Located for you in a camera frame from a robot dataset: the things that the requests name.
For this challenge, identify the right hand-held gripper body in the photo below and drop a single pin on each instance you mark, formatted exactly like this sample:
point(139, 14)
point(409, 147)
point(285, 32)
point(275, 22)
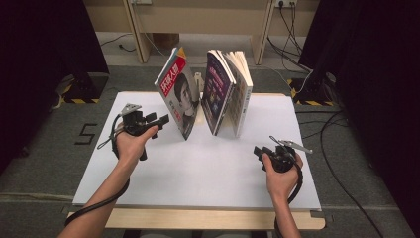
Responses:
point(282, 162)

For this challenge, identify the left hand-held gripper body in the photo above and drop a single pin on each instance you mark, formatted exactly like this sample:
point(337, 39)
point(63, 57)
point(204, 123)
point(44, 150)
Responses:
point(133, 124)

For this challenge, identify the brown glossy magazine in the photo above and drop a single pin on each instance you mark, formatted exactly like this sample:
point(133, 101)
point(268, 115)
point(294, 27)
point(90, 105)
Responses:
point(180, 95)

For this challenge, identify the white picture-grid magazine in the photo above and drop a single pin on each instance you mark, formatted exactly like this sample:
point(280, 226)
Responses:
point(242, 99)

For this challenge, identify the purple magazine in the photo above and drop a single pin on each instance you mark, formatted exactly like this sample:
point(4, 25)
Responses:
point(216, 92)

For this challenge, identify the person's right hand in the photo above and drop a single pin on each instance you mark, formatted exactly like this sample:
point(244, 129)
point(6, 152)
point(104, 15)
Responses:
point(284, 185)

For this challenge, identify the person's left hand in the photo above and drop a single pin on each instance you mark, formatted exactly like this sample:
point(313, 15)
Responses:
point(130, 147)

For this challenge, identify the black stand base striped tape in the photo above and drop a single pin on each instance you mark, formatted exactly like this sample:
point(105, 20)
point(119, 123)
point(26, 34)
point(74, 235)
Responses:
point(312, 91)
point(87, 87)

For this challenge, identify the brown box under desk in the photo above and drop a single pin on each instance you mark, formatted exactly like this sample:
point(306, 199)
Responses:
point(166, 40)

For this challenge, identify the black curtain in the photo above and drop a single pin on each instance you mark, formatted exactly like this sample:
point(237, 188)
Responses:
point(43, 49)
point(373, 66)

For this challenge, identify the white wall socket with plugs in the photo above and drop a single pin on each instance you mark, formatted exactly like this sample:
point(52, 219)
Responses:
point(285, 2)

